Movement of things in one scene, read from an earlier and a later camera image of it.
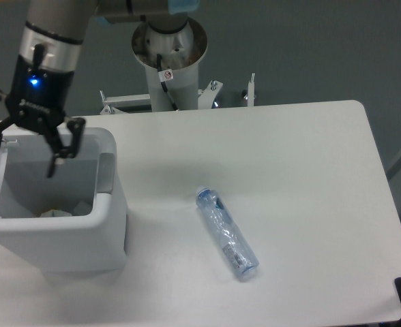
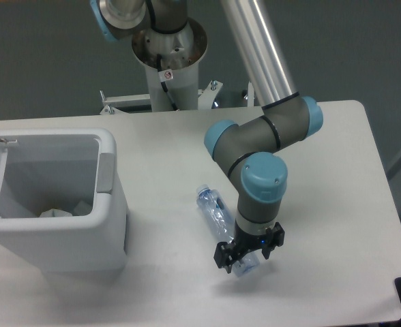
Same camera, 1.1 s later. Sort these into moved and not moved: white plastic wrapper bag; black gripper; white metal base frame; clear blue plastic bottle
Moved: black gripper
Not moved: white metal base frame; white plastic wrapper bag; clear blue plastic bottle
